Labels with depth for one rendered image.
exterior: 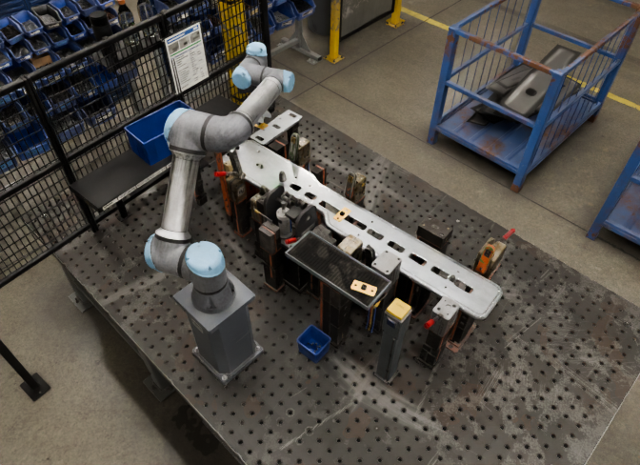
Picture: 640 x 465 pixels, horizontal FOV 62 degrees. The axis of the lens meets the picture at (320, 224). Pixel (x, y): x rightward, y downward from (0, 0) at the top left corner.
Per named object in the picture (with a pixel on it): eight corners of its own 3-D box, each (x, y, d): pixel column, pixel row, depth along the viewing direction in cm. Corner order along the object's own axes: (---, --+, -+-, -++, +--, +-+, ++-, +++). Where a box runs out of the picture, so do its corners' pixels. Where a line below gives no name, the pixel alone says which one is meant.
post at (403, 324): (399, 372, 212) (413, 310, 179) (388, 385, 208) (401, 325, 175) (383, 360, 215) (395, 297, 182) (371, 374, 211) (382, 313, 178)
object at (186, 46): (210, 77, 270) (200, 18, 247) (175, 97, 258) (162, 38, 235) (208, 75, 271) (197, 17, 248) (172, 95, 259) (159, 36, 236)
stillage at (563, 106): (510, 80, 473) (543, -30, 403) (595, 120, 435) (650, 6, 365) (426, 142, 416) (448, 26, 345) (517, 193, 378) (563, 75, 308)
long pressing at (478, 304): (509, 286, 204) (510, 283, 203) (480, 325, 192) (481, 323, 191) (249, 138, 263) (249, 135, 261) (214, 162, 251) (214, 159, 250)
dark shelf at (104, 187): (250, 114, 273) (249, 110, 271) (100, 213, 227) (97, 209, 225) (219, 98, 283) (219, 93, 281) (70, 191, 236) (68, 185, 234)
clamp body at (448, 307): (448, 354, 217) (466, 304, 190) (432, 374, 211) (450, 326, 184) (427, 341, 221) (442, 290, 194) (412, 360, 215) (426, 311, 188)
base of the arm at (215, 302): (210, 321, 180) (206, 305, 173) (183, 295, 187) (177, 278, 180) (245, 294, 187) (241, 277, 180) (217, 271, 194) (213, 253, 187)
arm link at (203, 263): (217, 297, 175) (211, 272, 165) (181, 286, 178) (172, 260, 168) (233, 270, 182) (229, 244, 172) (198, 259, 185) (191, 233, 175)
